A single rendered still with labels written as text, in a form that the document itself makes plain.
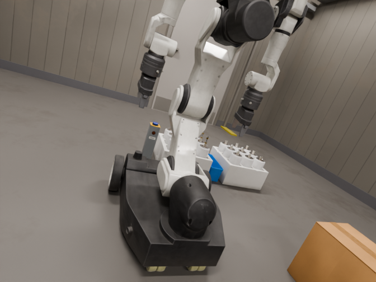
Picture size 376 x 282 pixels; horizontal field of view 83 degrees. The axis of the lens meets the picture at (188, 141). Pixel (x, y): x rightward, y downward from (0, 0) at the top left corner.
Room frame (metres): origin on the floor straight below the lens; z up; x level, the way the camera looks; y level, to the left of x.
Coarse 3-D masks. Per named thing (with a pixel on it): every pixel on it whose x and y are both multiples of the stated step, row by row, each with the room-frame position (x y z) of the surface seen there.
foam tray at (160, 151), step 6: (162, 138) 1.65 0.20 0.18; (156, 144) 1.73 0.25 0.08; (162, 144) 1.52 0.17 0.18; (156, 150) 1.66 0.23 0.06; (162, 150) 1.46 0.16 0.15; (168, 150) 1.44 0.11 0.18; (156, 156) 1.60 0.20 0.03; (162, 156) 1.41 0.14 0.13; (198, 162) 1.50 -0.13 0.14; (204, 162) 1.51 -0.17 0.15; (210, 162) 1.53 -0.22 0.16; (204, 168) 1.52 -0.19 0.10
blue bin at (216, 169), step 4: (212, 156) 1.83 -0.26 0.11; (216, 160) 1.75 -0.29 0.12; (212, 164) 1.77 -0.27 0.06; (216, 164) 1.71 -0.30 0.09; (212, 168) 1.56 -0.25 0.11; (216, 168) 1.56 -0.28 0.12; (220, 168) 1.63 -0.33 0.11; (212, 172) 1.56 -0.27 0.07; (216, 172) 1.57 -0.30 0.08; (220, 172) 1.59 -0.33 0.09; (212, 176) 1.57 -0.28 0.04; (216, 176) 1.58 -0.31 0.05; (212, 180) 1.58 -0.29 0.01; (216, 180) 1.59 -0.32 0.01
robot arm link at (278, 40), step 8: (288, 16) 0.99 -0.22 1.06; (280, 24) 0.98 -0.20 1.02; (288, 24) 0.98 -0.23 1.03; (280, 32) 0.98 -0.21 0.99; (288, 32) 0.98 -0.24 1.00; (272, 40) 0.99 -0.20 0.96; (280, 40) 0.98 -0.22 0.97; (288, 40) 1.00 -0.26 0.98; (272, 48) 0.99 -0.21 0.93; (280, 48) 0.99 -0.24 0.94; (264, 56) 1.01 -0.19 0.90; (272, 56) 0.99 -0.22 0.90
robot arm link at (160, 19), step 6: (156, 18) 0.83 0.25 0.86; (162, 18) 0.83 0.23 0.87; (168, 18) 0.84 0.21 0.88; (150, 24) 0.84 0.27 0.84; (156, 24) 0.83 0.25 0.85; (162, 24) 0.84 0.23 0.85; (168, 24) 0.85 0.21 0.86; (174, 24) 0.86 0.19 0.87; (150, 30) 0.83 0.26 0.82; (150, 36) 0.84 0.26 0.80; (144, 42) 0.86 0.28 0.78; (150, 42) 0.85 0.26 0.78
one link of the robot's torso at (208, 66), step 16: (208, 16) 0.92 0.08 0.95; (208, 32) 0.90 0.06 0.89; (208, 48) 0.98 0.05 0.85; (240, 48) 0.96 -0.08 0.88; (208, 64) 0.95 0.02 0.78; (224, 64) 0.97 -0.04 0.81; (192, 80) 0.99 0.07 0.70; (208, 80) 0.97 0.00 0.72; (192, 96) 0.96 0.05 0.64; (208, 96) 0.99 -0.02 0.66; (192, 112) 0.99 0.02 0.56; (208, 112) 1.00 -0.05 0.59
